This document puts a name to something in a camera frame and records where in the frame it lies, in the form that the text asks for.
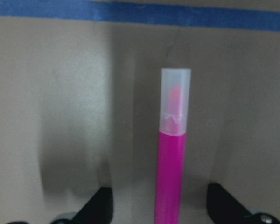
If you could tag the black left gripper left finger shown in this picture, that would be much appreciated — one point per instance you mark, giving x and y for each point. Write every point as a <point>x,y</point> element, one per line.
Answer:
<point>99,209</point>

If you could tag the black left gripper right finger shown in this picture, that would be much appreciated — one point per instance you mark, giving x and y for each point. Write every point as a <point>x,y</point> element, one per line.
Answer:
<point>222,207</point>

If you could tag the pink highlighter pen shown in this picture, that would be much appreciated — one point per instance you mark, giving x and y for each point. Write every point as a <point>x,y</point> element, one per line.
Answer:
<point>174,104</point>

